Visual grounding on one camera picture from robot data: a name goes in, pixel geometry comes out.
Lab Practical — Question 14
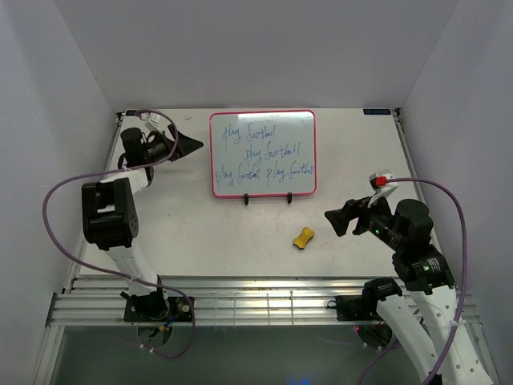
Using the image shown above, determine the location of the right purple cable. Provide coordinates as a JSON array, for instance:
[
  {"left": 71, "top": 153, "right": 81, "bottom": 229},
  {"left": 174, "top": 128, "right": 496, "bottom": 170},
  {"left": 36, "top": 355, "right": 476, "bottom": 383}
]
[{"left": 355, "top": 177, "right": 469, "bottom": 385}]

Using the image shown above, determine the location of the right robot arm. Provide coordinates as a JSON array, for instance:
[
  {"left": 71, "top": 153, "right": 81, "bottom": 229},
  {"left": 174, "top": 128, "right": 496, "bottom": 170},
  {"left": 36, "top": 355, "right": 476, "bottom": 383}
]
[{"left": 325, "top": 197, "right": 493, "bottom": 384}]

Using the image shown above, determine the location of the aluminium frame rail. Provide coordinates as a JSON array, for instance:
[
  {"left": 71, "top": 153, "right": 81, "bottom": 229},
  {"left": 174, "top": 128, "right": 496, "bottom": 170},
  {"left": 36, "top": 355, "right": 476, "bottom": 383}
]
[{"left": 46, "top": 276, "right": 365, "bottom": 326}]

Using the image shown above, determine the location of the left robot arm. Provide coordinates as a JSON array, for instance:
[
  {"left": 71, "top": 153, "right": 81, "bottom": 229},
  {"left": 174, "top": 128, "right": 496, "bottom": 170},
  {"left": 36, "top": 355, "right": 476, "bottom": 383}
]
[{"left": 81, "top": 124, "right": 204, "bottom": 321}]

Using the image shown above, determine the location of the wire whiteboard stand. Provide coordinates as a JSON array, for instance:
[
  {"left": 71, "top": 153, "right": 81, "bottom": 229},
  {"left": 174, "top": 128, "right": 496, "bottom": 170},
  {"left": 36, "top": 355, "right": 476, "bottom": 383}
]
[{"left": 242, "top": 192, "right": 293, "bottom": 205}]

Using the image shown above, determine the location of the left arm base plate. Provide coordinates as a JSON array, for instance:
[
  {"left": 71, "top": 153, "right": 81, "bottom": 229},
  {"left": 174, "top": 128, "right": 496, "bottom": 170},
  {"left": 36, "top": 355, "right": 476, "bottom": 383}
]
[{"left": 123, "top": 295, "right": 192, "bottom": 323}]

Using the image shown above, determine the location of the yellow bone-shaped eraser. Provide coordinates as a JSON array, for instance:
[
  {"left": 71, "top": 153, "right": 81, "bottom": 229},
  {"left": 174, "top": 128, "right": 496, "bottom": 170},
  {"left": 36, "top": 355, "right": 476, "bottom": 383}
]
[{"left": 293, "top": 227, "right": 315, "bottom": 249}]

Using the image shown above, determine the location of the pink framed whiteboard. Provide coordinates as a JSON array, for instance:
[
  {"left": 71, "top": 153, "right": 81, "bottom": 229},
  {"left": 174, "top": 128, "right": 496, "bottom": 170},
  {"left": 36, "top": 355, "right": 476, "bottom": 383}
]
[{"left": 209, "top": 109, "right": 317, "bottom": 198}]

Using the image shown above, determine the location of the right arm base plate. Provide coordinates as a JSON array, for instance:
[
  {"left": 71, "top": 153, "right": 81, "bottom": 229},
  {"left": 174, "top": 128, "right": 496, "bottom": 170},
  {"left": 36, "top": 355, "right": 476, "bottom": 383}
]
[{"left": 326, "top": 295, "right": 382, "bottom": 321}]

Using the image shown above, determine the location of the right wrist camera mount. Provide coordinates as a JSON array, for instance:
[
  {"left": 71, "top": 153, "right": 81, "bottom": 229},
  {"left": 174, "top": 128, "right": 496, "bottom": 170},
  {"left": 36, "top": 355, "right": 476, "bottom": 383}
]
[{"left": 367, "top": 169, "right": 398, "bottom": 208}]

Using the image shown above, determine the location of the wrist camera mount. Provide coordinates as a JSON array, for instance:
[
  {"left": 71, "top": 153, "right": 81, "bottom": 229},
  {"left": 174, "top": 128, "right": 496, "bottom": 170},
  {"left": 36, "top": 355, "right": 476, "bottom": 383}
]
[
  {"left": 139, "top": 112, "right": 161, "bottom": 131},
  {"left": 367, "top": 169, "right": 398, "bottom": 208}
]

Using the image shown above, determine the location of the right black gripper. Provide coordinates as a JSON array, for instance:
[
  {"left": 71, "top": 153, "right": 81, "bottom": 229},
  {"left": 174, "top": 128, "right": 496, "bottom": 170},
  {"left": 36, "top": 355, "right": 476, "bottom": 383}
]
[{"left": 323, "top": 188, "right": 405, "bottom": 250}]

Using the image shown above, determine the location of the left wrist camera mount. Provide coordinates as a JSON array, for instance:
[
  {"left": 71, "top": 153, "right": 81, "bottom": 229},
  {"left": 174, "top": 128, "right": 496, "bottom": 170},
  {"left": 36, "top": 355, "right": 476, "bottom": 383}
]
[{"left": 139, "top": 112, "right": 161, "bottom": 131}]

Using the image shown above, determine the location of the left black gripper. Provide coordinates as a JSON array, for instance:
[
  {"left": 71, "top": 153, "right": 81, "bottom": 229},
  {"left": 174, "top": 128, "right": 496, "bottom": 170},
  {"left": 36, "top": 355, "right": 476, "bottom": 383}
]
[{"left": 143, "top": 124, "right": 203, "bottom": 164}]

